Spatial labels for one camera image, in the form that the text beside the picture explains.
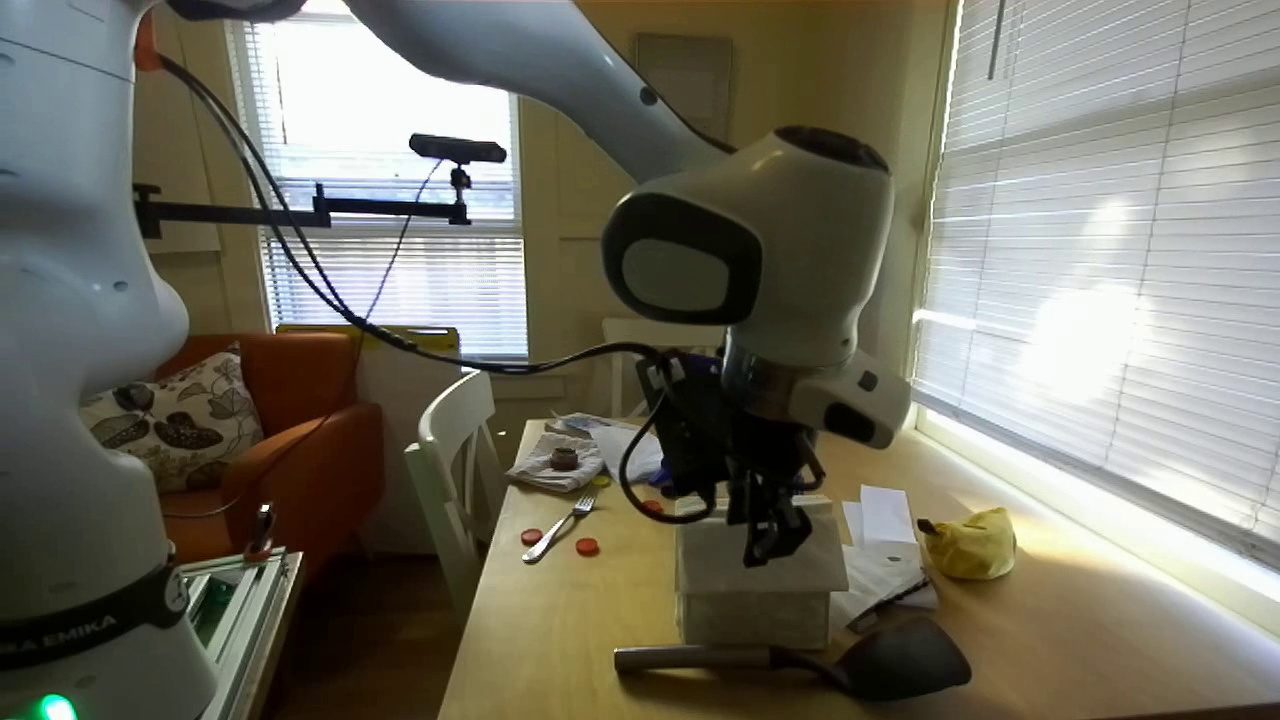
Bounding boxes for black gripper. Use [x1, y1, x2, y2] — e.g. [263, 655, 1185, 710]
[637, 347, 824, 569]

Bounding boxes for loose white napkin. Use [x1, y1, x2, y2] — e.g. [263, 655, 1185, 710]
[830, 543, 932, 627]

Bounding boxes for white small box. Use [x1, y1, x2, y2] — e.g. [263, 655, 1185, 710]
[845, 485, 916, 548]

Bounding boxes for white paper sheet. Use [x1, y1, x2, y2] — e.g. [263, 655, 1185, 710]
[593, 421, 665, 481]

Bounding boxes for yellow cloth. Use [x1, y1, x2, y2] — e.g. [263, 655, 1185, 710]
[920, 510, 1015, 586]

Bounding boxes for metal fork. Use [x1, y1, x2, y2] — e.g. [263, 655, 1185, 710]
[521, 500, 596, 564]

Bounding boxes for white cloth with cupcake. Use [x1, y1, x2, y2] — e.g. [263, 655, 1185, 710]
[506, 446, 604, 498]

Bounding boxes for white wooden chair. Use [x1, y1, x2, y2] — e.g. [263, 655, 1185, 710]
[403, 373, 502, 625]

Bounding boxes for window blinds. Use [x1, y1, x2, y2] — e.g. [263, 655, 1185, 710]
[916, 0, 1280, 540]

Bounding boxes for orange armchair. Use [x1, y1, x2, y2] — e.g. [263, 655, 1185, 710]
[159, 333, 382, 578]

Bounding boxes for patterned cushion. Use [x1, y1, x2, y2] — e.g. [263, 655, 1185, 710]
[80, 351, 263, 492]

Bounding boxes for grey wall panel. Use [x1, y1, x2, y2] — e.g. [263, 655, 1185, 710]
[633, 31, 735, 145]

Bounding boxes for black camera on boom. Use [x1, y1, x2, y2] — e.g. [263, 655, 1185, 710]
[131, 132, 506, 239]

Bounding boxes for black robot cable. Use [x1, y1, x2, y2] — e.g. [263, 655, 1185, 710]
[150, 54, 724, 529]

